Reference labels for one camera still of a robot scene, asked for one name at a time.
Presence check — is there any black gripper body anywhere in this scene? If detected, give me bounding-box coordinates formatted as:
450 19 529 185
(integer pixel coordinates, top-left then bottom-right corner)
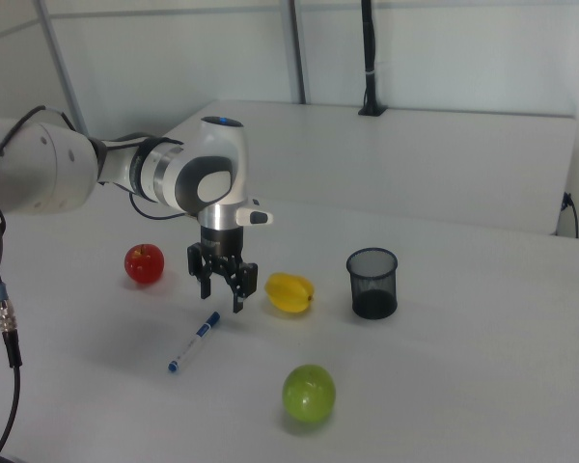
199 225 246 265

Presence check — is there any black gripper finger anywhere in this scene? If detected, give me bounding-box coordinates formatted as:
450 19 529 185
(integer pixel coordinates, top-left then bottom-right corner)
186 242 215 301
219 255 260 315

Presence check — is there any blue white marker pen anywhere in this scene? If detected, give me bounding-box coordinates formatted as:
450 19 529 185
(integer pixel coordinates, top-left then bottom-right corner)
167 311 222 374

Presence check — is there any black mesh pen cup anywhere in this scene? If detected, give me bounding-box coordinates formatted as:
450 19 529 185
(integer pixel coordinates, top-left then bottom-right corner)
345 247 400 320

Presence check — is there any yellow starfruit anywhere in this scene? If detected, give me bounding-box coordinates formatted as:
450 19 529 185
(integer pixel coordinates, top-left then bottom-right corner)
262 272 316 314

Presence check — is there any red apple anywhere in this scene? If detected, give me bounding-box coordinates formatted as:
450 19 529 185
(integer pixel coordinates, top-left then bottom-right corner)
124 242 166 285

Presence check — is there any green apple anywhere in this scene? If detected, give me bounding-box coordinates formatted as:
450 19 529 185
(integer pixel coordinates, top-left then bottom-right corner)
282 364 337 424

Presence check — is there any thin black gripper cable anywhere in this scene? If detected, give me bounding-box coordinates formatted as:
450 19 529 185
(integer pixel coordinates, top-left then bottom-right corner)
128 191 200 222

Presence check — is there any thick cable with metal connector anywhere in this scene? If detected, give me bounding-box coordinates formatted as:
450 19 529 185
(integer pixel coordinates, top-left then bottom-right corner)
0 105 76 463

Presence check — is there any black cable at table edge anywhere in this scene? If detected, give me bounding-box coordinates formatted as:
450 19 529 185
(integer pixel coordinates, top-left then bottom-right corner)
560 191 579 239

